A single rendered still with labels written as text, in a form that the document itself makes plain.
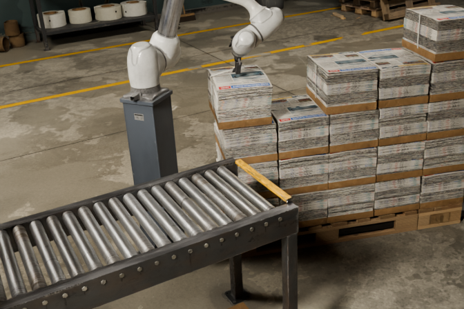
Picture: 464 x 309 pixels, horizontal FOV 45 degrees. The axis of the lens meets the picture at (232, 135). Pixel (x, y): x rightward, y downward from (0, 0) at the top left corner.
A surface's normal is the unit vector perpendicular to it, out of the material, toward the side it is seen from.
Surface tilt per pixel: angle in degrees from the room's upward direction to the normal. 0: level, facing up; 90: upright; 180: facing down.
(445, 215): 90
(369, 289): 0
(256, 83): 7
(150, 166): 90
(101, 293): 90
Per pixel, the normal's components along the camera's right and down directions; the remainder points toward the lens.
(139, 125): -0.41, 0.39
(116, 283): 0.48, 0.33
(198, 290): -0.05, -0.91
